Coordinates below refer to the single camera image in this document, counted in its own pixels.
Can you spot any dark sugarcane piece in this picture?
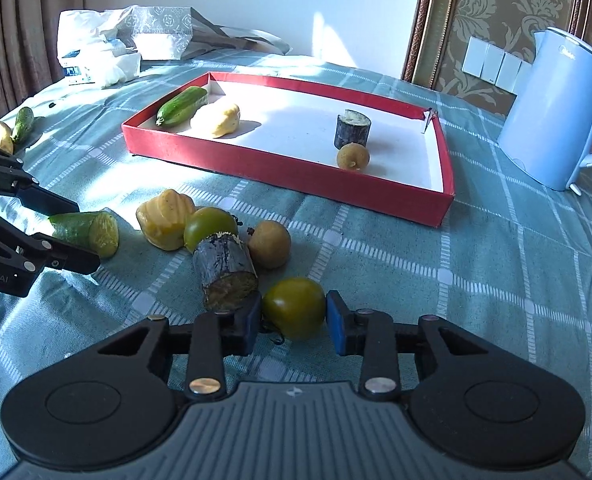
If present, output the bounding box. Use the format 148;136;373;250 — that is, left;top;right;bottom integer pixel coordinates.
334;110;372;150
193;232;259;311

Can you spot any green tomato with stem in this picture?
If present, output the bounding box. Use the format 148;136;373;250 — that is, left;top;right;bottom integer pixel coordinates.
262;276;326;341

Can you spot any cut green cucumber half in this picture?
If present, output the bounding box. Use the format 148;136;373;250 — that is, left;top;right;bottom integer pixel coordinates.
49;211;119;259

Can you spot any brown kiwi fruit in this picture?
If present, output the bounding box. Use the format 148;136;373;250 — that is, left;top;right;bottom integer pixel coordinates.
247;220;291;269
336;143;369;171

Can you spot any orange yellow ridged fruit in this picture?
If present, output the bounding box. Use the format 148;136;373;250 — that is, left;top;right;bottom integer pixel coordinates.
136;188;196;252

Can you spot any whole green cucumber piece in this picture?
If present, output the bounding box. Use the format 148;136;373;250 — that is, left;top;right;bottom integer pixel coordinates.
156;86;208;127

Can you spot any pale yellow ridged fruit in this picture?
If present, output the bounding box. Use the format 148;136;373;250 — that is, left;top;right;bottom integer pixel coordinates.
191;101;241;138

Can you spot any yellow banana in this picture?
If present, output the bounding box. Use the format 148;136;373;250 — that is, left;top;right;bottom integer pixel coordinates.
0;120;14;155

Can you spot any small cucumber on cloth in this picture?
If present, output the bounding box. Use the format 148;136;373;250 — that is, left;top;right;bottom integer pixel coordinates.
12;106;34;145

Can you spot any white tissue pack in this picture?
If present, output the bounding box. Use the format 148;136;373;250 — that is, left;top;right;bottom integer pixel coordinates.
56;6;142;88

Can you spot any teal checked tablecloth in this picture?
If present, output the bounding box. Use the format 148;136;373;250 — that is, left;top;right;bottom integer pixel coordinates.
0;51;592;478

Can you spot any silver patterned gift bag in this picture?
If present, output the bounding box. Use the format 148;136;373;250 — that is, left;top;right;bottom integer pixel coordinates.
116;6;291;61

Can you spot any blue electric kettle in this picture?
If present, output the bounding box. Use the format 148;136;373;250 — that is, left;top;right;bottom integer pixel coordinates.
498;27;592;191

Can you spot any white wall switch panel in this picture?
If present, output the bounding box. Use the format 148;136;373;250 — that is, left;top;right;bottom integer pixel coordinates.
462;37;532;96

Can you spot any gold ornate wall frame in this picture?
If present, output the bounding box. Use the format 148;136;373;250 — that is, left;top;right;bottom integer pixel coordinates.
401;0;592;115

